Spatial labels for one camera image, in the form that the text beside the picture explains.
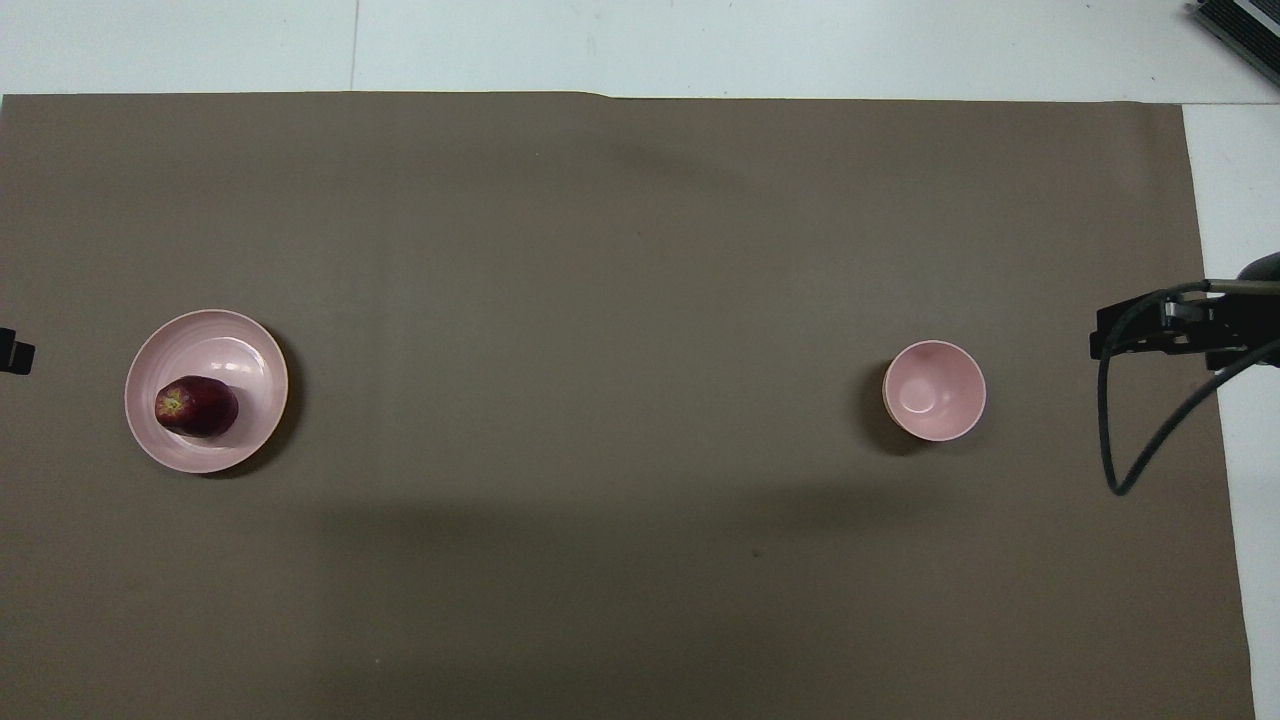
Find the brown table mat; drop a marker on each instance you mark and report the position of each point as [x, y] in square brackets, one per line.
[620, 300]

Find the pink plate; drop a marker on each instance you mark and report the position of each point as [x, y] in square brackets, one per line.
[225, 360]

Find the grey ribbed device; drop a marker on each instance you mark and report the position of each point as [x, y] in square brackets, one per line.
[1240, 25]

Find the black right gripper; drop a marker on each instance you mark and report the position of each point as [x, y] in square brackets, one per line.
[1240, 325]

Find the pink bowl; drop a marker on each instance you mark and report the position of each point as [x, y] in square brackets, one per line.
[935, 392]

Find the dark red apple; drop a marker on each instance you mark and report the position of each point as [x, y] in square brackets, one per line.
[200, 408]

